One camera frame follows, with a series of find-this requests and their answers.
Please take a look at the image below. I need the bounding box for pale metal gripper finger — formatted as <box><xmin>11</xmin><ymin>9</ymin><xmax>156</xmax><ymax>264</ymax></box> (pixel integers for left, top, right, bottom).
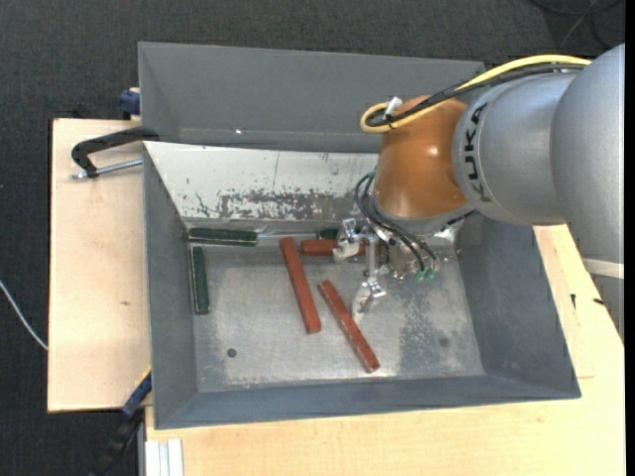
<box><xmin>330</xmin><ymin>217</ymin><xmax>368</xmax><ymax>262</ymax></box>
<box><xmin>350</xmin><ymin>277</ymin><xmax>387</xmax><ymax>324</ymax></box>

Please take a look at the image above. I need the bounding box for red-brown flat block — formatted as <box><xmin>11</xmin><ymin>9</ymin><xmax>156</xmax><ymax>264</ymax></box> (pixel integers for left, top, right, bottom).
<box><xmin>317</xmin><ymin>279</ymin><xmax>382</xmax><ymax>374</ymax></box>
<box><xmin>299</xmin><ymin>238</ymin><xmax>384</xmax><ymax>259</ymax></box>
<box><xmin>278</xmin><ymin>236</ymin><xmax>323</xmax><ymax>336</ymax></box>

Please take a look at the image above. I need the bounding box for grey metal bin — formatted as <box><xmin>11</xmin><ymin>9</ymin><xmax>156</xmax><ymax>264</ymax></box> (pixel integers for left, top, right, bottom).
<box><xmin>136</xmin><ymin>41</ymin><xmax>582</xmax><ymax>430</ymax></box>

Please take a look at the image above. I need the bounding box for pale wood board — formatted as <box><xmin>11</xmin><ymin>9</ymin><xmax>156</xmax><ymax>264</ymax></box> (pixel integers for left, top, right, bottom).
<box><xmin>47</xmin><ymin>117</ymin><xmax>153</xmax><ymax>414</ymax></box>

